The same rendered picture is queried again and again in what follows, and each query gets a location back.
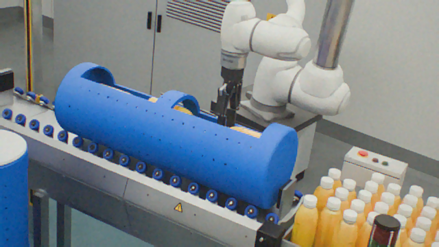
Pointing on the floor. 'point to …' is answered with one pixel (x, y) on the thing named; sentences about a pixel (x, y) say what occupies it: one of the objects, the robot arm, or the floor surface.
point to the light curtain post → (33, 65)
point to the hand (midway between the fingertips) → (226, 123)
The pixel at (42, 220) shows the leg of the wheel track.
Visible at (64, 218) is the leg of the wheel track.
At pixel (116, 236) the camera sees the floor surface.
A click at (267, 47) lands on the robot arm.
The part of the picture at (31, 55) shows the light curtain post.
